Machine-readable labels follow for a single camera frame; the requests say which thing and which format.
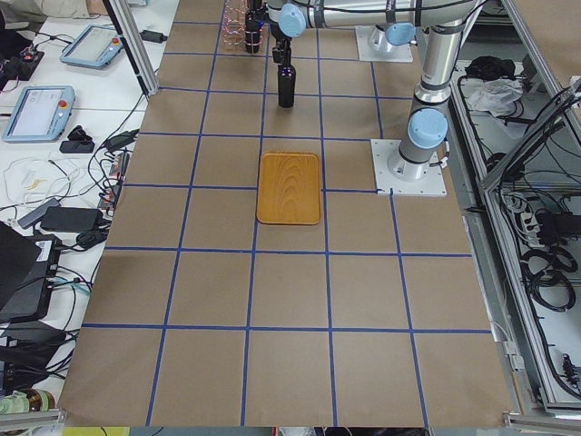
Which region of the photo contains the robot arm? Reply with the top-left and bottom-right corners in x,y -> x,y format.
265,1 -> 483,182
368,23 -> 416,53

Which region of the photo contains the dark wine bottle carried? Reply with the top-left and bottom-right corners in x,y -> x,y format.
277,64 -> 296,108

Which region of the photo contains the dark wine bottle in basket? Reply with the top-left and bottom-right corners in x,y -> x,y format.
244,0 -> 263,55

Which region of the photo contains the black power adapter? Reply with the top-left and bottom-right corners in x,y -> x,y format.
40,206 -> 103,233

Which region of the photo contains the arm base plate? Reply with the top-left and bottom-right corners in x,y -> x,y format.
370,139 -> 447,197
355,23 -> 416,63

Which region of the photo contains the white cloth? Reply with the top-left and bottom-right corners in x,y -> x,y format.
467,79 -> 524,116

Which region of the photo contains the teach pendant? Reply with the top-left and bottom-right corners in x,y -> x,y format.
2,85 -> 75,144
60,25 -> 123,69

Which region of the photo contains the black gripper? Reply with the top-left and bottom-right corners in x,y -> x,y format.
272,35 -> 291,66

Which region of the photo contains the copper wire wine basket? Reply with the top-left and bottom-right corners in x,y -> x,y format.
222,0 -> 248,54

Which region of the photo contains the wooden tray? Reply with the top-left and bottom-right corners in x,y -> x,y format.
256,151 -> 321,225

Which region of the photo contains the near teach pendant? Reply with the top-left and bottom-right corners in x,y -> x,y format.
2,85 -> 75,144

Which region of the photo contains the far teach pendant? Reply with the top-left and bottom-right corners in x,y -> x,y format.
60,25 -> 123,69

